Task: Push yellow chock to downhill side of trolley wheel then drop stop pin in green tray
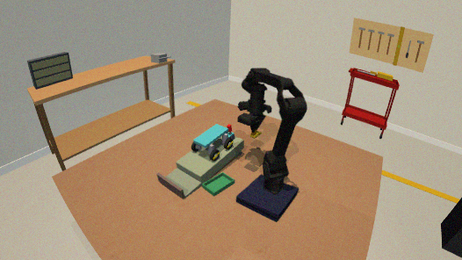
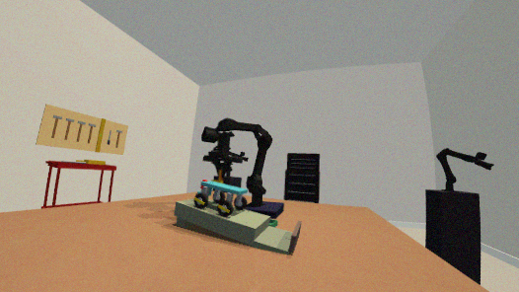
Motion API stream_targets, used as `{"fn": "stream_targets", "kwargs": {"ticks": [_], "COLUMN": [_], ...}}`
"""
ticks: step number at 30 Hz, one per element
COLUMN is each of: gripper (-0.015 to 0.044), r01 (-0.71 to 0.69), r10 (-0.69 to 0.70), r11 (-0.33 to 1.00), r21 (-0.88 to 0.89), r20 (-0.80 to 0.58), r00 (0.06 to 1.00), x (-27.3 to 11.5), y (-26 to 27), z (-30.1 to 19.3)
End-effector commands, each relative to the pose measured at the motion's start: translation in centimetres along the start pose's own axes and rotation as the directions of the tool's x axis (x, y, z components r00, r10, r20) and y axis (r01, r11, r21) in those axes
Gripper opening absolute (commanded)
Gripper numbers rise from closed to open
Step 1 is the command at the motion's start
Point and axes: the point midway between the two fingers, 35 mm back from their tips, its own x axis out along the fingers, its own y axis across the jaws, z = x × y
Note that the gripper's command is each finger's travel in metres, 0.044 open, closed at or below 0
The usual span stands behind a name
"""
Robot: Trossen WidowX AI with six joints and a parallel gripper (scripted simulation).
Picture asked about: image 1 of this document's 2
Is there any green tray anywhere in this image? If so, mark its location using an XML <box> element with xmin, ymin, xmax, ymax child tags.
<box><xmin>206</xmin><ymin>176</ymin><xmax>230</xmax><ymax>191</ymax></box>
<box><xmin>202</xmin><ymin>172</ymin><xmax>235</xmax><ymax>196</ymax></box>

